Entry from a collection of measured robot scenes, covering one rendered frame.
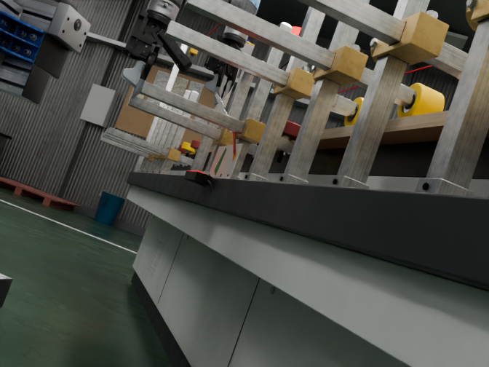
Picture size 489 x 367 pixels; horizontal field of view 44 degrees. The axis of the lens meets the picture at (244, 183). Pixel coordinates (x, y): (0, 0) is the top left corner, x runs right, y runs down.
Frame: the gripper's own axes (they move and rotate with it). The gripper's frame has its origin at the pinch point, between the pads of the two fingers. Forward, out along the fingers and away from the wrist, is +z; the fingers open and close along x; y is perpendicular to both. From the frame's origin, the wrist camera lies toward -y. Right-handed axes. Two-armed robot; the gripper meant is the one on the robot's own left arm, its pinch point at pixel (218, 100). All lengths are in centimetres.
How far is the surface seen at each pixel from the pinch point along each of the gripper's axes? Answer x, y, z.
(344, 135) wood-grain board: 29, -51, 6
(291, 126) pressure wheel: 13.5, -31.1, 4.5
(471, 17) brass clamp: 90, -80, 1
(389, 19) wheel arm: 78, -67, -2
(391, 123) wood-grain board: 44, -64, 5
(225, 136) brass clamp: 2.3, -7.4, 10.3
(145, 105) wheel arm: 15.5, 13.7, 9.7
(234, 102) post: -3.8, -3.3, -1.6
